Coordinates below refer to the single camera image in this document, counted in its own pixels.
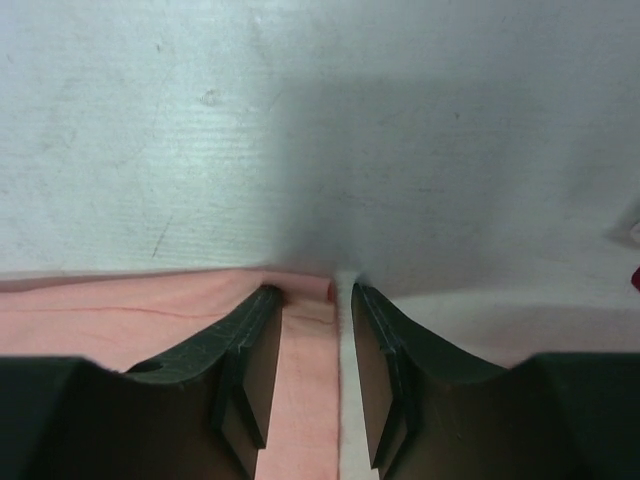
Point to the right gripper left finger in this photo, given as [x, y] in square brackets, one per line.
[199, 410]

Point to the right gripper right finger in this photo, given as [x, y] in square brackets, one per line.
[434, 411]

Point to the pink t shirt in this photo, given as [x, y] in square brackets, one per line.
[118, 323]

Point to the folded dark red t shirt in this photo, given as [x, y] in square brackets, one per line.
[635, 279]

